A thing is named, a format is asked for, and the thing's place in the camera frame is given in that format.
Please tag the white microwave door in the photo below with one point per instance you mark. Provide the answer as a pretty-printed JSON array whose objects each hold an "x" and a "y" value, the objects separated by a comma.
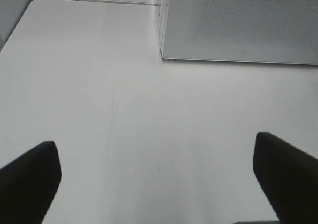
[{"x": 270, "y": 31}]

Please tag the white microwave oven body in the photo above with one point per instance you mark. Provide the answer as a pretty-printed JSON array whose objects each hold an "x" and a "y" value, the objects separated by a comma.
[{"x": 162, "y": 11}]

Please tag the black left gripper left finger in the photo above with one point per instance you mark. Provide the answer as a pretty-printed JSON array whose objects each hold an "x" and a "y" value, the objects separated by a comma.
[{"x": 28, "y": 185}]

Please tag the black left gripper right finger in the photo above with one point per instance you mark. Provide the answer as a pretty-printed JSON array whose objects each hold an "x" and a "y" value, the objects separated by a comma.
[{"x": 288, "y": 177}]

